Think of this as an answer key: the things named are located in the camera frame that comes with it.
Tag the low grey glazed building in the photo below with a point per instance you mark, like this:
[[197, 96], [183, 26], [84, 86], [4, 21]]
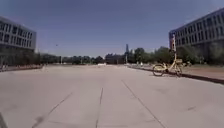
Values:
[[15, 40]]

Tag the yellow bicycle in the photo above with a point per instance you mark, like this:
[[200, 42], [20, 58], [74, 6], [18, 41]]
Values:
[[159, 69]]

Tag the long grey multi-storey building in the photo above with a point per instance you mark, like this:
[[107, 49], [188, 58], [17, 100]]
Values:
[[203, 31]]

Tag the distant row of dark trees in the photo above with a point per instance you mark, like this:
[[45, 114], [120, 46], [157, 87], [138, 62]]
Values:
[[76, 60]]

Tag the row of green trees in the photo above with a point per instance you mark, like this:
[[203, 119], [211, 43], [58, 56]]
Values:
[[160, 55]]

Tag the grey concrete slab plaza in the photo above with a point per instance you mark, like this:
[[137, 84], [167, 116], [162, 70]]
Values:
[[110, 96]]

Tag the sign pole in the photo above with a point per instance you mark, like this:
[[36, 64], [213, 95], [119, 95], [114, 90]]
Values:
[[173, 43]]

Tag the slim dark tower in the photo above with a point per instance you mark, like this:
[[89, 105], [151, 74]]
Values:
[[127, 50]]

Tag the raised kerbed dirt bed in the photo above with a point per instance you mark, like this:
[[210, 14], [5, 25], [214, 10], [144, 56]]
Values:
[[206, 72]]

